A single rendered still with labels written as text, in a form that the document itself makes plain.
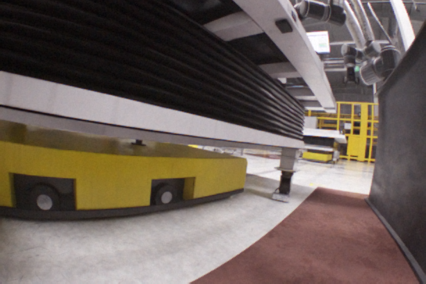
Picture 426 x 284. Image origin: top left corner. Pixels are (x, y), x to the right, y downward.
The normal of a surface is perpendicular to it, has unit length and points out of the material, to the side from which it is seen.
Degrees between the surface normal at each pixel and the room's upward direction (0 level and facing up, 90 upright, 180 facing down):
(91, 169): 90
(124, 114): 90
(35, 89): 90
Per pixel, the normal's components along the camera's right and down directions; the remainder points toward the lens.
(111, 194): 0.73, 0.06
